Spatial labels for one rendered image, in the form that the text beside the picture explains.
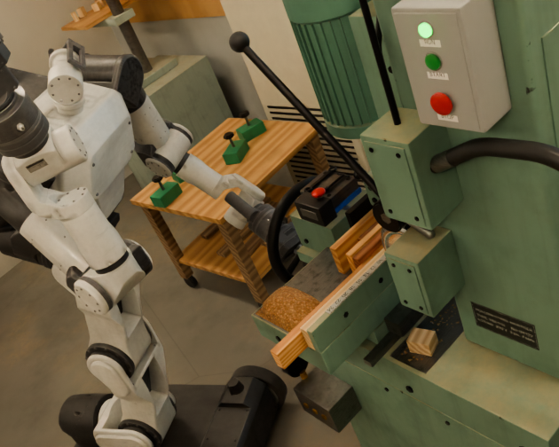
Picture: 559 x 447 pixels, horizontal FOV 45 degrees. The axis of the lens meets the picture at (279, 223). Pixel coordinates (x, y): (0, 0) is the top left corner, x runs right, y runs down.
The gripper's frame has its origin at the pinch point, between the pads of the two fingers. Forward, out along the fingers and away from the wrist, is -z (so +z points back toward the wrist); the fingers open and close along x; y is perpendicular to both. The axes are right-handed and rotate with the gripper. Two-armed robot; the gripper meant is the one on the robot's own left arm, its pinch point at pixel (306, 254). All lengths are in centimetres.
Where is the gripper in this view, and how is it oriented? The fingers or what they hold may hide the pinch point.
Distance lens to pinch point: 178.4
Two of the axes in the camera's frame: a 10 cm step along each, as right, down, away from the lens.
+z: -7.2, -5.8, 3.7
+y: 1.3, -6.4, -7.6
